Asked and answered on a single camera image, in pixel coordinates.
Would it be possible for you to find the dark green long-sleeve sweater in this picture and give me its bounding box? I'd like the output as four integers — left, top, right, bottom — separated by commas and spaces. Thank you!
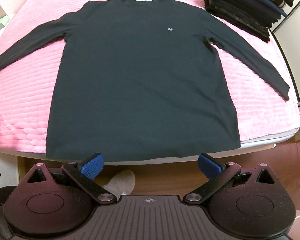
0, 0, 289, 161

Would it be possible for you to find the stack of folded dark clothes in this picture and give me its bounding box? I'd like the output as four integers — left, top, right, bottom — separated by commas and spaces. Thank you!
204, 0, 294, 43

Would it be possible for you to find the grey slipper foot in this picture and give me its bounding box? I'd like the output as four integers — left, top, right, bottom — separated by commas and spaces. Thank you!
102, 169, 135, 199

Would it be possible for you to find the pink ribbed bed blanket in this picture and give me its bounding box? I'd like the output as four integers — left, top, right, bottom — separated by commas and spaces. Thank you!
0, 0, 300, 153

